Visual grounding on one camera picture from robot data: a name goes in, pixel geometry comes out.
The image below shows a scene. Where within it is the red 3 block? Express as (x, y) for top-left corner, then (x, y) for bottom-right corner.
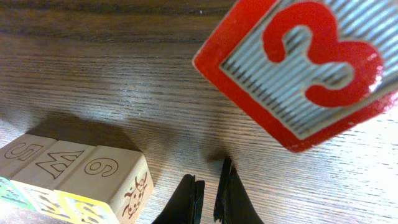
(193, 0), (397, 152)

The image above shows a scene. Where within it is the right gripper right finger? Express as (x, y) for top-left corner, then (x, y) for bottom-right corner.
(213, 157), (264, 224)

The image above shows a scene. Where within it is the green R block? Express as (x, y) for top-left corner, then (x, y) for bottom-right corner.
(1, 134), (57, 211)

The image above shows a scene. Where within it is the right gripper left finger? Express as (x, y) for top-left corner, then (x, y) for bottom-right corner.
(152, 174), (205, 224)

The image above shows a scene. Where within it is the yellow S block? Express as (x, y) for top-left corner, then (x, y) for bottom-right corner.
(11, 141), (94, 222)

